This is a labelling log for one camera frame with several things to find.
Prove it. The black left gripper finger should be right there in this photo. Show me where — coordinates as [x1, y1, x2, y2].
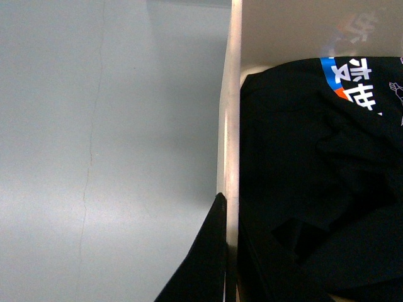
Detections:
[156, 193, 227, 302]

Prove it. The beige plastic laundry hamper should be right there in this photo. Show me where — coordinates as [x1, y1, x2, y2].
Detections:
[217, 1, 402, 301]

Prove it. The black printed t-shirt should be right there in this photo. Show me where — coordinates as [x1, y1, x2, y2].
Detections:
[239, 57, 402, 301]

